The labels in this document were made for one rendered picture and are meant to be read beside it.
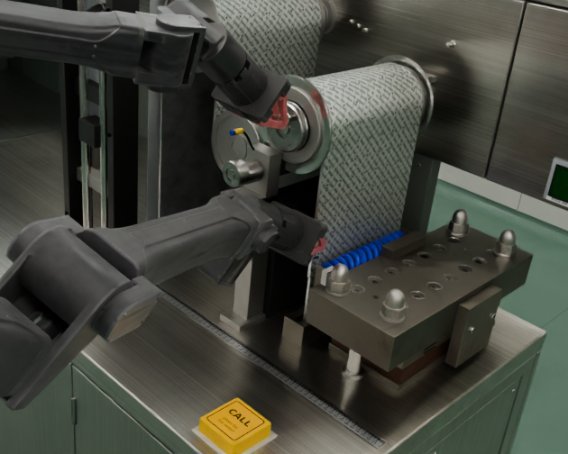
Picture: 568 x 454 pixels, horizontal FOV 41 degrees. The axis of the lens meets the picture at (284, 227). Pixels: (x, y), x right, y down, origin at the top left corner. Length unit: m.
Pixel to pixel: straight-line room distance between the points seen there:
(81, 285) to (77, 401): 0.77
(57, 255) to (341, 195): 0.64
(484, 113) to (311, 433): 0.60
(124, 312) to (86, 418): 0.77
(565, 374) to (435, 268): 1.78
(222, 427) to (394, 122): 0.54
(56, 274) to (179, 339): 0.64
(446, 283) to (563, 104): 0.33
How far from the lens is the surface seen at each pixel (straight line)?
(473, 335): 1.24
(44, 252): 0.61
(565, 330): 3.25
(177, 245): 0.73
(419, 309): 1.13
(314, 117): 1.09
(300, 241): 1.09
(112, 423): 1.28
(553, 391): 2.88
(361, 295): 1.14
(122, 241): 0.67
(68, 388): 1.37
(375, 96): 1.18
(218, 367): 1.18
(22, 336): 0.57
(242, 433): 1.03
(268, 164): 1.13
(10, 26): 0.87
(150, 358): 1.19
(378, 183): 1.24
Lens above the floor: 1.62
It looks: 27 degrees down
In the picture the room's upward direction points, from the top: 6 degrees clockwise
